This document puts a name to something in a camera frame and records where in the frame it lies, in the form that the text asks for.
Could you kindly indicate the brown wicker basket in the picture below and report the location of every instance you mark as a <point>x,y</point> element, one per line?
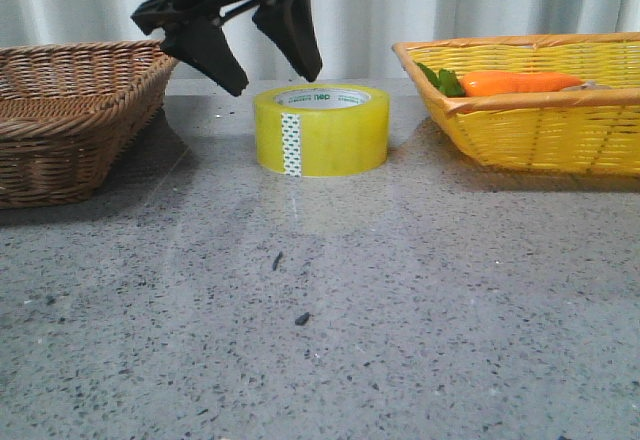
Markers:
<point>68,111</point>

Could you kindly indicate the orange toy carrot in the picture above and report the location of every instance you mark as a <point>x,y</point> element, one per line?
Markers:
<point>495,82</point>

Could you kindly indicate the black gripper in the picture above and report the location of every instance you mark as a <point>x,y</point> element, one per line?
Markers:
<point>287,23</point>

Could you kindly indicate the yellow woven basket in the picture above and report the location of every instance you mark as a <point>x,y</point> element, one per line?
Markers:
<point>585,132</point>

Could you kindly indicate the yellow packing tape roll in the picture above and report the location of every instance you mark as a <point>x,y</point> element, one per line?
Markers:
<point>321,130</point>

